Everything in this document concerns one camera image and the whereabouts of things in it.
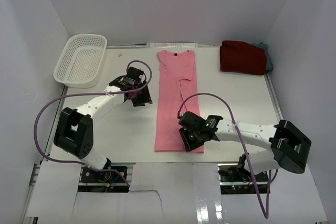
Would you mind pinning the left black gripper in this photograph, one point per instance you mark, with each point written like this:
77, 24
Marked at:
139, 103

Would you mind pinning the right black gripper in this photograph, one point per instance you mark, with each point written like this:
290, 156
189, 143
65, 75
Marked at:
189, 146

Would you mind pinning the pink t shirt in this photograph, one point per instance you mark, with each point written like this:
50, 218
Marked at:
178, 81

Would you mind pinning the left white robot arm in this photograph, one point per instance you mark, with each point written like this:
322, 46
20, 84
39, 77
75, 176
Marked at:
74, 133

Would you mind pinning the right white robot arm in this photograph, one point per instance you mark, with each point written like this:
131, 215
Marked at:
282, 145

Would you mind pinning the white paper sheet front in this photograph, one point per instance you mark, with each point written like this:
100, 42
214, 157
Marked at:
170, 193

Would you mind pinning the papers at back edge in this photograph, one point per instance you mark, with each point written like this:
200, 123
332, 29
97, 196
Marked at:
171, 45

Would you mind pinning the white plastic mesh basket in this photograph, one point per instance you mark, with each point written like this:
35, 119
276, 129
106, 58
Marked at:
80, 63

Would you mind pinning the folded dark red t shirt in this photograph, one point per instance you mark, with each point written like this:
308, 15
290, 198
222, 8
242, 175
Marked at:
242, 57

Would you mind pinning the folded teal t shirt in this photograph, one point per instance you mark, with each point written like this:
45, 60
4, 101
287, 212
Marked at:
269, 65

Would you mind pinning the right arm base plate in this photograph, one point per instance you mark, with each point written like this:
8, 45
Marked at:
232, 182

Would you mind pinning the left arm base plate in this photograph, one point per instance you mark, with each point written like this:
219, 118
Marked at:
106, 182

